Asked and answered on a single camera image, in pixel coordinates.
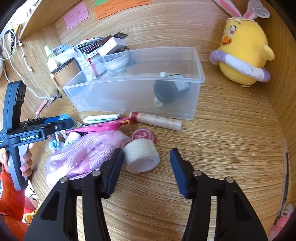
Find clear plastic storage bin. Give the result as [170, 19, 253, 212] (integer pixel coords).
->
[63, 47, 205, 120]

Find black round object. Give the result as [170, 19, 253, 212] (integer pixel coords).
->
[161, 80, 190, 104]

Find green spray bottle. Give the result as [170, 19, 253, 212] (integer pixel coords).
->
[44, 46, 58, 72]

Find stack of papers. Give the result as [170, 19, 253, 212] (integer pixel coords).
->
[52, 32, 127, 81]

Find pink scissors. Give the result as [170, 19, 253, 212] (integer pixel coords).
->
[66, 118, 132, 134]

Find pink paper note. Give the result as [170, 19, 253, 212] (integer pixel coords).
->
[63, 2, 89, 31]

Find brown ceramic lidded mug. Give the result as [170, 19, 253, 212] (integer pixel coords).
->
[52, 58, 81, 88]

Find yellow chick plush toy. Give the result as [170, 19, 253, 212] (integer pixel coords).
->
[210, 0, 275, 87]

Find orange paper note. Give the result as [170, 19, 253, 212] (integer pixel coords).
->
[94, 0, 152, 20]

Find beige lip balm tube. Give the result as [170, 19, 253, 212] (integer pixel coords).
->
[129, 111, 182, 131]

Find green paper note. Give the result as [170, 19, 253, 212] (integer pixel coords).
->
[94, 0, 109, 6]

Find white bandage roll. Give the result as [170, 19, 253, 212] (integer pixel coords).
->
[123, 138, 160, 174]

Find person's left hand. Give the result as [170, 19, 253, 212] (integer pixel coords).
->
[0, 143, 34, 178]

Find white charging cable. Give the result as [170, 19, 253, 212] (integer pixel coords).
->
[0, 27, 55, 100]

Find white small box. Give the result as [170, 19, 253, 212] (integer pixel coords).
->
[98, 37, 127, 56]

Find white ointment tube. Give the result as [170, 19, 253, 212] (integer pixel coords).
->
[83, 113, 123, 125]

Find pink rope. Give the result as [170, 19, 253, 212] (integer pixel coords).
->
[45, 129, 132, 186]

